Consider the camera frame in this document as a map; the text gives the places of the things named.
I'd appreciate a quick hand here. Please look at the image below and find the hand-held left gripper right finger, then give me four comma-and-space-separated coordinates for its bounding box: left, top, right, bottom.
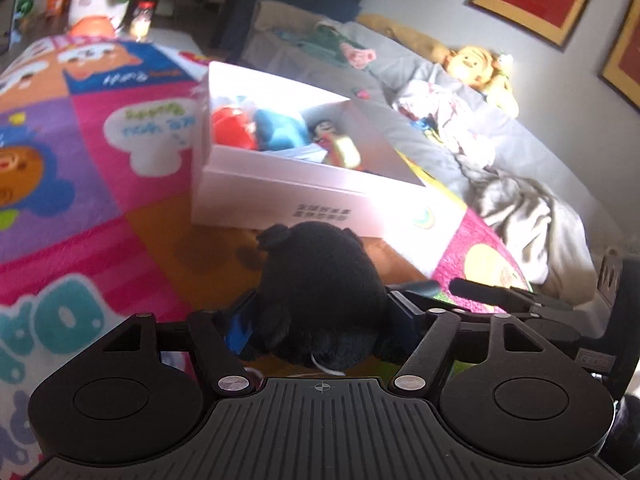
387, 292, 556, 395

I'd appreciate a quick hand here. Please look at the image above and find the large red plastic ball toy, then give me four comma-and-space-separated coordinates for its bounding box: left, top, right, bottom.
210, 106, 261, 151

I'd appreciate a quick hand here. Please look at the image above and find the green cloth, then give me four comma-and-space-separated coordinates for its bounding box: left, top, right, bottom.
295, 22, 361, 63

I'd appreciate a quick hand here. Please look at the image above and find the clear jar with red lid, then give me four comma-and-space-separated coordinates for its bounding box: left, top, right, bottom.
131, 1, 156, 41

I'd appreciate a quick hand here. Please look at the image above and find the black plush toy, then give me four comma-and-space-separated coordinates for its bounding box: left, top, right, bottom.
245, 220, 401, 376

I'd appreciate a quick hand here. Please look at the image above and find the colourful cartoon play mat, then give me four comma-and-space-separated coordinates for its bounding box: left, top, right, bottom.
0, 35, 536, 480

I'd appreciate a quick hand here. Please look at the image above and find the grey blanket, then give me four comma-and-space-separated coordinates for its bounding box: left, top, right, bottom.
460, 167, 596, 291

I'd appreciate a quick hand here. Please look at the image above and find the pink baby garment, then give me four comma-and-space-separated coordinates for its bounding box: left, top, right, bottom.
340, 42, 378, 68

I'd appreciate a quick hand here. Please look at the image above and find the pink cardboard box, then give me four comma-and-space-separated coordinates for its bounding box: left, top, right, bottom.
191, 60, 468, 281

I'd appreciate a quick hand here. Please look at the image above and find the red yellow doll figure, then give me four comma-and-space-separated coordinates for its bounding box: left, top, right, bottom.
310, 119, 363, 171

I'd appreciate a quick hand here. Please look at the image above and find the blue wet wipes packet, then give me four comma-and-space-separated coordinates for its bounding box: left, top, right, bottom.
254, 108, 311, 152

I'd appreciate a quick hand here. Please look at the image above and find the pink white clothes pile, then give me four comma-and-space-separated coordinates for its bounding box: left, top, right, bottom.
395, 80, 493, 166

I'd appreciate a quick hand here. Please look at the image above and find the orange round toy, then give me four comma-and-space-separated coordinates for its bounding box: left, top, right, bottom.
67, 14, 118, 38

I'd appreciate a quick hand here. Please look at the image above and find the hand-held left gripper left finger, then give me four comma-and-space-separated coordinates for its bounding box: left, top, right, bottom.
102, 290, 263, 396

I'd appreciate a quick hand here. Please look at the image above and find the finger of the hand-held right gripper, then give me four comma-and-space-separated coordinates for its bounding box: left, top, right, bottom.
449, 279, 573, 311
386, 281, 442, 297

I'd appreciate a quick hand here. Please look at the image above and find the yellow pillow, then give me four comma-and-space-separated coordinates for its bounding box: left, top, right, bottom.
357, 12, 451, 61

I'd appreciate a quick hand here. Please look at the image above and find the grey sofa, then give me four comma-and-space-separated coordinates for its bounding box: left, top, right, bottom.
240, 0, 616, 306

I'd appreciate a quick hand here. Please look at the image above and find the yellow duck plush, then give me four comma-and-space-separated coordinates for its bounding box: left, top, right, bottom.
442, 45, 521, 118

